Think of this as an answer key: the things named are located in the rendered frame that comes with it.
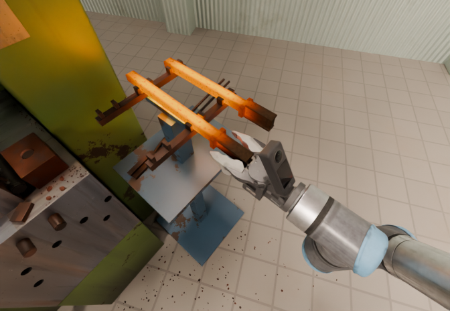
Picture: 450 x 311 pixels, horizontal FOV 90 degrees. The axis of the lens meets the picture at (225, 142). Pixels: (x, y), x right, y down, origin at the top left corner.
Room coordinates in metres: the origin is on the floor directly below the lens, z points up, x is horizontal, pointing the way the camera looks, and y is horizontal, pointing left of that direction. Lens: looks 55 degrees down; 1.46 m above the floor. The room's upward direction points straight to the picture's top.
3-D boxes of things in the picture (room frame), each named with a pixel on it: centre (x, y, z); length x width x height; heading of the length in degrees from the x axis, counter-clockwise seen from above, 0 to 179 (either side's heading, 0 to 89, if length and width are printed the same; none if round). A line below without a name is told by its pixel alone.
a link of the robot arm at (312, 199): (0.16, -0.17, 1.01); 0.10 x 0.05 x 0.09; 139
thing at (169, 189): (0.44, 0.16, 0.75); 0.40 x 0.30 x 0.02; 140
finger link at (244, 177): (0.23, -0.04, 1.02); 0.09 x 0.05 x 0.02; 67
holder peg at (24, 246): (0.11, 0.48, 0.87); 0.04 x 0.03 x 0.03; 52
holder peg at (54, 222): (0.17, 0.43, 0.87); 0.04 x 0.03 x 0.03; 52
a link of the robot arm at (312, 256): (0.10, -0.25, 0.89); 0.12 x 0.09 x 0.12; 93
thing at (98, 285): (0.31, 0.70, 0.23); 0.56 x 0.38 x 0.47; 52
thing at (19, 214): (0.17, 0.49, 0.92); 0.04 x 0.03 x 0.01; 179
